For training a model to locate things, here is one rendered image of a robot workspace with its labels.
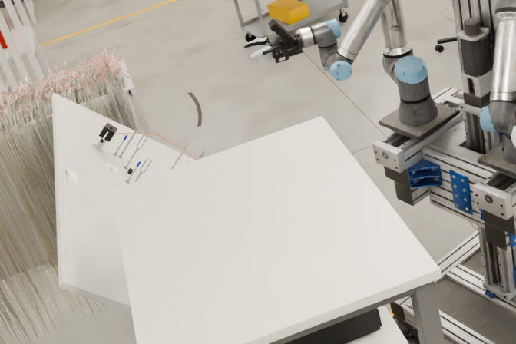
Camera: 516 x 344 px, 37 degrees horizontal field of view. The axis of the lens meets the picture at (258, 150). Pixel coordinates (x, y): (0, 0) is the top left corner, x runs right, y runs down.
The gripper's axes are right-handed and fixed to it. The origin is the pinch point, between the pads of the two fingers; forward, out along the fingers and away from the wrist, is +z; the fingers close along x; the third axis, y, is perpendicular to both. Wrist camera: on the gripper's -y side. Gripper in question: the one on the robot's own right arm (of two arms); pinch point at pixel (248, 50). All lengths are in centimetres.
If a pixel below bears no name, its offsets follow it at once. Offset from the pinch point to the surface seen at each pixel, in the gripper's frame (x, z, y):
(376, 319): -145, -2, -12
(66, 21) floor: 592, 158, 241
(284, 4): 356, -65, 178
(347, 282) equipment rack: -165, 5, -50
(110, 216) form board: -73, 57, -3
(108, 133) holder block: -31, 55, -4
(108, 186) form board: -54, 58, 0
